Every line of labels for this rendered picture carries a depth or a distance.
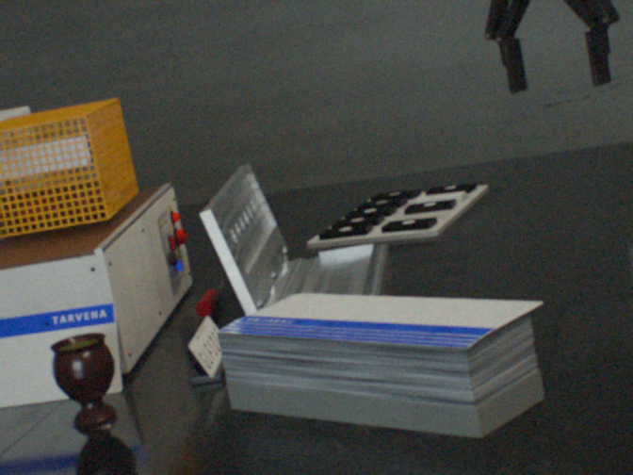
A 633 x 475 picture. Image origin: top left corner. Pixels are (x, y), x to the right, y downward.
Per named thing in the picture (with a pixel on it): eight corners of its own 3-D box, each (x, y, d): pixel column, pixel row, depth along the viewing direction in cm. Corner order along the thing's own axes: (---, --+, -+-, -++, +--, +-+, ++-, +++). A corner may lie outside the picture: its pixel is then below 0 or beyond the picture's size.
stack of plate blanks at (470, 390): (544, 398, 168) (531, 312, 165) (481, 438, 158) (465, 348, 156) (297, 376, 195) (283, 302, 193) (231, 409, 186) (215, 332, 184)
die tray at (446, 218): (438, 236, 267) (437, 230, 267) (306, 249, 278) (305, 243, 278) (490, 189, 303) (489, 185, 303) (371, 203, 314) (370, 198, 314)
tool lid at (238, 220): (210, 209, 214) (199, 214, 214) (262, 321, 217) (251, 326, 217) (249, 162, 257) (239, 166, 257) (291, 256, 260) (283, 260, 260)
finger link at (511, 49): (505, 41, 189) (501, 42, 190) (514, 93, 191) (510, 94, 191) (519, 38, 191) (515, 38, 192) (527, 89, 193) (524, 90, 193)
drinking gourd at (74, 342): (101, 430, 187) (83, 350, 185) (51, 430, 192) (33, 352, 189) (137, 407, 194) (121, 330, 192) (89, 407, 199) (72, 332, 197)
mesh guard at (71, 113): (108, 219, 223) (86, 115, 220) (-15, 239, 226) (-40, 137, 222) (138, 192, 245) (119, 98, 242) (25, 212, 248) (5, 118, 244)
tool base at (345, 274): (380, 320, 215) (375, 298, 214) (246, 341, 218) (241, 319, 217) (390, 255, 258) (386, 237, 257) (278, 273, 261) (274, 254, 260)
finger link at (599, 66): (598, 27, 182) (603, 27, 181) (607, 82, 183) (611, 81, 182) (584, 32, 180) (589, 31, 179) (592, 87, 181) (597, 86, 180)
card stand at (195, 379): (222, 382, 199) (219, 363, 199) (191, 386, 200) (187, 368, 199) (235, 354, 212) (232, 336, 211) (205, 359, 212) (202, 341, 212)
